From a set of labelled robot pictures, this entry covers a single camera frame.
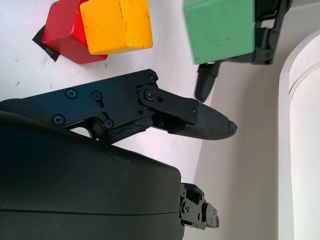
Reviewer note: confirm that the red wooden block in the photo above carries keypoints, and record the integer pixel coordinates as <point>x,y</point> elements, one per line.
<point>65,27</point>

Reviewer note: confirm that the white rounded column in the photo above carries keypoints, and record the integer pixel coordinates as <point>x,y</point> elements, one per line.
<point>302,150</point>

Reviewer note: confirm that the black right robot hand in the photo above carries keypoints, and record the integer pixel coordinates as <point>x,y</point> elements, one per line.
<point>75,187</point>

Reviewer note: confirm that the green wooden block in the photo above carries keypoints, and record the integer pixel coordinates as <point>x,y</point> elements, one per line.
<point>220,30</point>

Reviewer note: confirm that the yellow wooden block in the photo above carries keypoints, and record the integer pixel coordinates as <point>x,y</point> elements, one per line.
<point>112,25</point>

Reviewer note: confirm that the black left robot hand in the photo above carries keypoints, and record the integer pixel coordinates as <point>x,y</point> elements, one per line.
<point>205,85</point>

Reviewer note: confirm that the black tape strip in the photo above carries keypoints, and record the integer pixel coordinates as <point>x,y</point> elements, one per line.
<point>40,40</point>

